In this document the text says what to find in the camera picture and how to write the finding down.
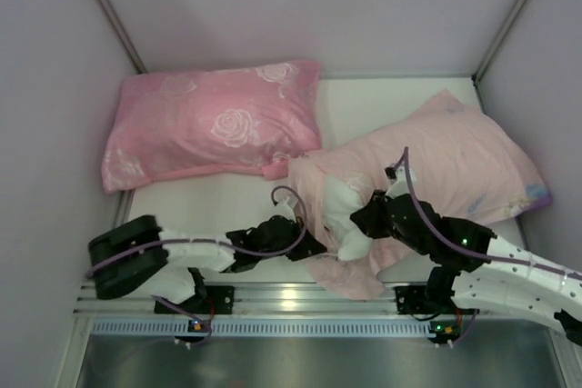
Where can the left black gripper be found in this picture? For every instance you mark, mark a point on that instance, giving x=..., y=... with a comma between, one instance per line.
x=307, y=246

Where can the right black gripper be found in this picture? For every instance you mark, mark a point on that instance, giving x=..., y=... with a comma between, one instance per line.
x=368, y=216

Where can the white pillow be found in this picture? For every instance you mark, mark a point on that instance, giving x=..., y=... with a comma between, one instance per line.
x=339, y=202

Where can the purple princess print pillowcase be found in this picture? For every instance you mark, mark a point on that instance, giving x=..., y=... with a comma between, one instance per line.
x=465, y=166

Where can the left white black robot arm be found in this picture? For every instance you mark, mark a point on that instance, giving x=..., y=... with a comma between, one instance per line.
x=140, y=258

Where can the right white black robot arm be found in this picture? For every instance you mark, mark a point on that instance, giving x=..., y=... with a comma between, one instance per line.
x=476, y=269

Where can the pink rose pattern pillow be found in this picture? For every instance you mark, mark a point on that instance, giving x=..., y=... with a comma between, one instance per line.
x=174, y=125

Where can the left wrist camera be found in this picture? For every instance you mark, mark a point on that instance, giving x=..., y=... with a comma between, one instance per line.
x=287, y=208

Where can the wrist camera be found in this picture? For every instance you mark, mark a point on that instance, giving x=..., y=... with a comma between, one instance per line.
x=287, y=208
x=398, y=181

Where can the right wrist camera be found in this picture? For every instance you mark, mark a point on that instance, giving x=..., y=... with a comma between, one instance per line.
x=398, y=181

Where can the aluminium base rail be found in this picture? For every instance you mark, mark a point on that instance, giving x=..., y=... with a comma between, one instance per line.
x=251, y=300

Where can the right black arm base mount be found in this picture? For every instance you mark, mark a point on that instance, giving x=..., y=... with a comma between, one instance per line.
x=412, y=300

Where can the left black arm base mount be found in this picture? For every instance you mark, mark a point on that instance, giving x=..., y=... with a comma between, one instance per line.
x=214, y=299

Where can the slotted grey cable duct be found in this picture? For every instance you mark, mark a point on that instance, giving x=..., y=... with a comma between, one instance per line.
x=281, y=327

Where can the right aluminium corner post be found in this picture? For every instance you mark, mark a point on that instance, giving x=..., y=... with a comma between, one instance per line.
x=508, y=24

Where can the aluminium corner post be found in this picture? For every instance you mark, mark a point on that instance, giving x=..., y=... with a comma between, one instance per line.
x=123, y=37
x=508, y=24

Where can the left aluminium corner post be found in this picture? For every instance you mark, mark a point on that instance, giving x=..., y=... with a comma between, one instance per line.
x=123, y=37

